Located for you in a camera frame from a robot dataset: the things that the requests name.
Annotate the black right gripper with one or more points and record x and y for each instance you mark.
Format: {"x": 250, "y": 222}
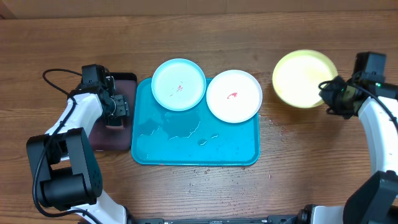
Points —
{"x": 326, "y": 93}

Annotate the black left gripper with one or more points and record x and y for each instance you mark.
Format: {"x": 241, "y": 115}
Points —
{"x": 123, "y": 110}

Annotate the yellow-green plate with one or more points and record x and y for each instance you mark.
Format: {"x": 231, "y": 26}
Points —
{"x": 297, "y": 75}

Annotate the pink green scrub sponge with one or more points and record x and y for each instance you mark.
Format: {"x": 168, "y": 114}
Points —
{"x": 120, "y": 127}

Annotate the light blue plate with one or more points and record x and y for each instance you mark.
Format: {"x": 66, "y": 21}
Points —
{"x": 178, "y": 84}

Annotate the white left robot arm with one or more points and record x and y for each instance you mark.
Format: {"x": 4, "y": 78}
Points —
{"x": 66, "y": 176}

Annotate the dark maroon tray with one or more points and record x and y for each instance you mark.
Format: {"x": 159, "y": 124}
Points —
{"x": 104, "y": 139}

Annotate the teal plastic tray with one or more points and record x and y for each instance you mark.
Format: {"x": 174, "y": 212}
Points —
{"x": 194, "y": 137}

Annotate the white plate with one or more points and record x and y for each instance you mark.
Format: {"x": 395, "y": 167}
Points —
{"x": 234, "y": 96}

